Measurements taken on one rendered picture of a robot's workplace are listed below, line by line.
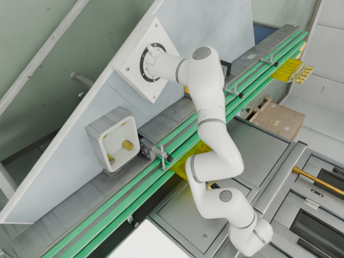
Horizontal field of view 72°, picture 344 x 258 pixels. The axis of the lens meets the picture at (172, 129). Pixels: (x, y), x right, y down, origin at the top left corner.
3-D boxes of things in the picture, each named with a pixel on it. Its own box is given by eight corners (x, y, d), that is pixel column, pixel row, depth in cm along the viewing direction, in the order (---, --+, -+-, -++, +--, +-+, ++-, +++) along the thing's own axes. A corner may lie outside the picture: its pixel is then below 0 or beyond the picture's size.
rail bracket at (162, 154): (151, 164, 113) (170, 177, 107) (147, 139, 101) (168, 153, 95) (155, 160, 115) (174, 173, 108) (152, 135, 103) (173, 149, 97)
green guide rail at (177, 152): (157, 156, 115) (169, 165, 111) (157, 155, 114) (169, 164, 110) (296, 39, 208) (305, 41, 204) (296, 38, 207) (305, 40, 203)
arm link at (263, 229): (256, 249, 79) (276, 229, 79) (233, 223, 85) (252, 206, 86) (260, 253, 90) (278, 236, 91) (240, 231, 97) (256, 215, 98)
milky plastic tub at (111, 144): (99, 164, 105) (111, 174, 100) (84, 127, 90) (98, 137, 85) (128, 142, 114) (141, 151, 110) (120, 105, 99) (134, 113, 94)
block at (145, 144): (140, 154, 115) (150, 161, 112) (137, 141, 109) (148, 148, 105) (146, 150, 117) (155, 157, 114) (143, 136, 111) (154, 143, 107)
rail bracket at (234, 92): (220, 91, 139) (240, 100, 132) (221, 80, 134) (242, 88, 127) (224, 88, 141) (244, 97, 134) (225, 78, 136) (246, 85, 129)
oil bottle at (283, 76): (262, 74, 182) (299, 87, 168) (264, 68, 178) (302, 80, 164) (265, 71, 185) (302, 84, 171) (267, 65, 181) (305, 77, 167)
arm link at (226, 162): (185, 125, 71) (184, 170, 63) (228, 113, 64) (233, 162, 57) (205, 144, 81) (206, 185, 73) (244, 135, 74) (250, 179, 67)
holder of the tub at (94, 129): (101, 170, 109) (112, 179, 105) (84, 126, 90) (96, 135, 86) (129, 149, 118) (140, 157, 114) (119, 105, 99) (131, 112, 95)
